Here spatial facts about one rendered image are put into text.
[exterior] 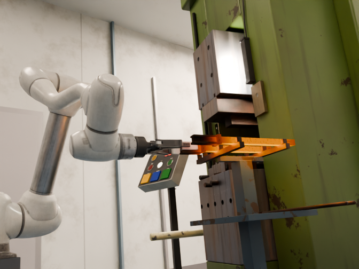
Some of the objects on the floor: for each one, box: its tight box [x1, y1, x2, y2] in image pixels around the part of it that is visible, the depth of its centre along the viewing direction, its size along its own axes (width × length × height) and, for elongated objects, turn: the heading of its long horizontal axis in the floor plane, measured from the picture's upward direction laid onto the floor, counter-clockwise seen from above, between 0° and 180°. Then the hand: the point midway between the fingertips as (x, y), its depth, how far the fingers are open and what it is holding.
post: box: [167, 187, 181, 269], centre depth 235 cm, size 4×4×108 cm
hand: (185, 148), depth 130 cm, fingers open, 7 cm apart
